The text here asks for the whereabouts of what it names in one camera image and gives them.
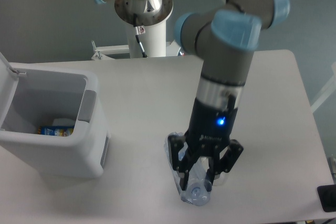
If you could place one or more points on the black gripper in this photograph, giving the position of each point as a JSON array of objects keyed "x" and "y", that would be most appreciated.
[{"x": 208, "y": 135}]

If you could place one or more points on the clear crushed plastic bottle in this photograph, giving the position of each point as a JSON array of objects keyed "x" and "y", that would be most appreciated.
[{"x": 195, "y": 192}]

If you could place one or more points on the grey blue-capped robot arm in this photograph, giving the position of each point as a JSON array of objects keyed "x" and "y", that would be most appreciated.
[{"x": 225, "y": 39}]

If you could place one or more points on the white plastic trash can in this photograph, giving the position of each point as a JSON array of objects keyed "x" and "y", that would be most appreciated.
[{"x": 33, "y": 96}]

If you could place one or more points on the blue snack wrapper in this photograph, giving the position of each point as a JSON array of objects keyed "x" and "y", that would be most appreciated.
[{"x": 56, "y": 130}]

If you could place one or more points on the black device at table edge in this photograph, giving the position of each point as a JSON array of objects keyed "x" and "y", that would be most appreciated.
[{"x": 327, "y": 197}]

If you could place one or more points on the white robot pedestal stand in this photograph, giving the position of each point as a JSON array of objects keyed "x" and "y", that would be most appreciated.
[{"x": 145, "y": 25}]

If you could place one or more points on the white table leg frame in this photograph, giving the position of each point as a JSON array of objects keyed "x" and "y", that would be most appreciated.
[{"x": 327, "y": 90}]

